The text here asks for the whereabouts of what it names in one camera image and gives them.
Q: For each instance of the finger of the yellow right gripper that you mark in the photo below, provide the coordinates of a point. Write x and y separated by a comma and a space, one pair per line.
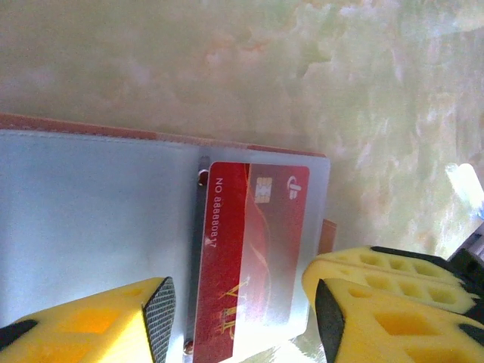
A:
378, 261
397, 287

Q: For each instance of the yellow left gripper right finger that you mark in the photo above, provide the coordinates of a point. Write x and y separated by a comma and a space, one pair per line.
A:
397, 332

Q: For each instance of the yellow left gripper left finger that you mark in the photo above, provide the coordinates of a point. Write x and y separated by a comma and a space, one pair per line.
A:
83, 329

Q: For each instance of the red credit card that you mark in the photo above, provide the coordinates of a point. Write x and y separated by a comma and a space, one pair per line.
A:
264, 242

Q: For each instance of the clear pen with blue cap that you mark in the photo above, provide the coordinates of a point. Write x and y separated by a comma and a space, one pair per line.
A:
467, 185

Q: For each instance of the long aluminium frame rail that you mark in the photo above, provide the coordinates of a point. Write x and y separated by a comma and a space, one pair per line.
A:
474, 242

